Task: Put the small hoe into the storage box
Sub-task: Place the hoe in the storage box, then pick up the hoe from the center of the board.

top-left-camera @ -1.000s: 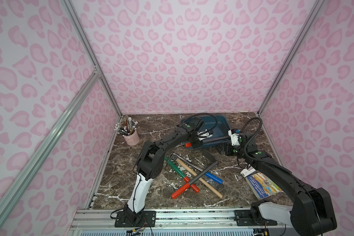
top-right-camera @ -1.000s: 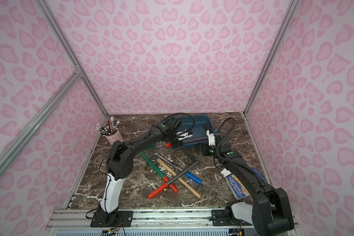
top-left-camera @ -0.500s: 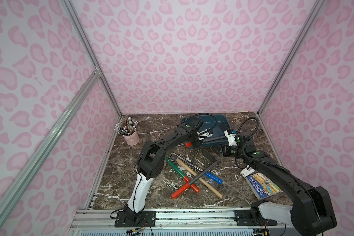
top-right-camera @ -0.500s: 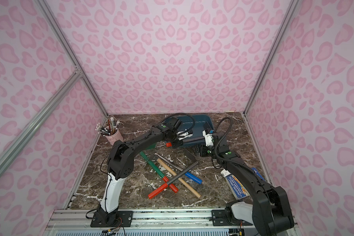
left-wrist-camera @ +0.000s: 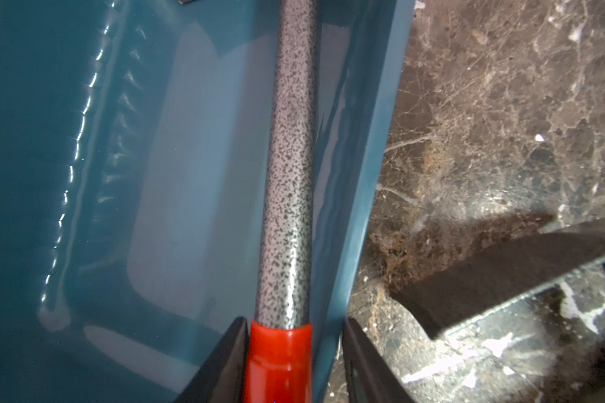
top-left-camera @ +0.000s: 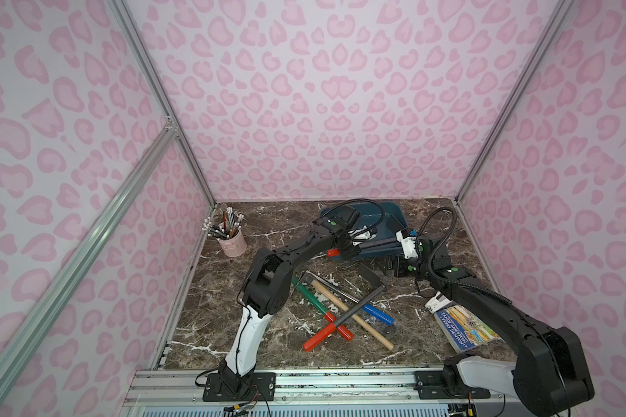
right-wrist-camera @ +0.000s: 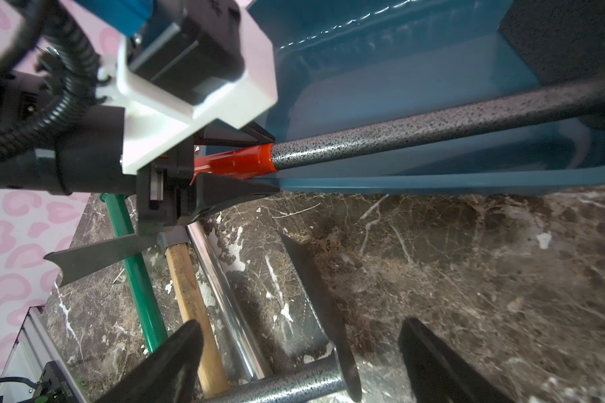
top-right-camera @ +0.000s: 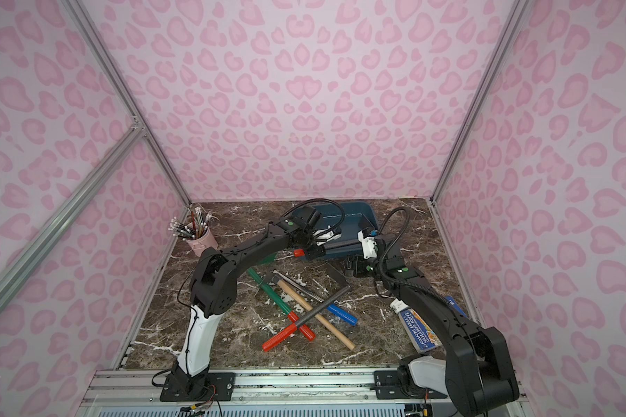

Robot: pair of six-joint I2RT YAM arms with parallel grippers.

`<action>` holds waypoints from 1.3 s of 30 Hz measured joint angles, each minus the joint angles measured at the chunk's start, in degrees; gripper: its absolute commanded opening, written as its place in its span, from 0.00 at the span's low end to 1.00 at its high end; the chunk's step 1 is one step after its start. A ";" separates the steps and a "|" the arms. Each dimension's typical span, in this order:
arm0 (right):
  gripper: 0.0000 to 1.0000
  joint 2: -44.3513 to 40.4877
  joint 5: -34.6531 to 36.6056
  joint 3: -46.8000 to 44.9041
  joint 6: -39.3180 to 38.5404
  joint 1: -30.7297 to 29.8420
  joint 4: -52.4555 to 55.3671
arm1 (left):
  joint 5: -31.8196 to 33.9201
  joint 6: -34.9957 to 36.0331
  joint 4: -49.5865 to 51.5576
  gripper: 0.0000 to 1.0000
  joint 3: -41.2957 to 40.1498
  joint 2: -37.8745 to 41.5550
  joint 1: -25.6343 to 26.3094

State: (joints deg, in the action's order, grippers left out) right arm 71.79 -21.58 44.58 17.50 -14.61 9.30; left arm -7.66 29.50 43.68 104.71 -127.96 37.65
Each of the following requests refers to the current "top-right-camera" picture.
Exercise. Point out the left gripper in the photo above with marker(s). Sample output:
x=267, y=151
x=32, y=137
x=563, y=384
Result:
x=317, y=248

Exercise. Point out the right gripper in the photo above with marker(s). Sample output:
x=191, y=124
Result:
x=362, y=263

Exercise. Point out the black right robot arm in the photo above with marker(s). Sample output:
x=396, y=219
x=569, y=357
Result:
x=479, y=374

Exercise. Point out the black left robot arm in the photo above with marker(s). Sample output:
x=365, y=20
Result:
x=214, y=281

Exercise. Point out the teal plastic storage box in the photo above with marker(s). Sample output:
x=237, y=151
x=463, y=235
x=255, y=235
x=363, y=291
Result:
x=359, y=216

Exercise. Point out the pink pen cup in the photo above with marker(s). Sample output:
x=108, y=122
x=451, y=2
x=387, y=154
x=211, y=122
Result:
x=207, y=240

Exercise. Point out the blue printed booklet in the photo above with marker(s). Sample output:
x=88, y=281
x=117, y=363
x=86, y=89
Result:
x=419, y=332

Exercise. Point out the pens bundle in cup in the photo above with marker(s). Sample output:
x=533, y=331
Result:
x=194, y=226

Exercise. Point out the wooden handled tool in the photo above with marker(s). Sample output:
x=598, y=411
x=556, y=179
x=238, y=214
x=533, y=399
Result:
x=287, y=288

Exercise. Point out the green handled garden tool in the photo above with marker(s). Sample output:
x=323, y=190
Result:
x=285, y=309

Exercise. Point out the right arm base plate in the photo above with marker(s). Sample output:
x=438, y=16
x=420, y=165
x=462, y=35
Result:
x=394, y=384

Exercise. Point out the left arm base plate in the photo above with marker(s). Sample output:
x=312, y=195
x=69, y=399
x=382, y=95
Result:
x=179, y=387

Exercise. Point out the aluminium front rail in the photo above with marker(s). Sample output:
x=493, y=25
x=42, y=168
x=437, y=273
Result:
x=261, y=392

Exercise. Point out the left aluminium frame strut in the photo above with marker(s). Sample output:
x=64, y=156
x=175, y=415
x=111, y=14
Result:
x=14, y=276

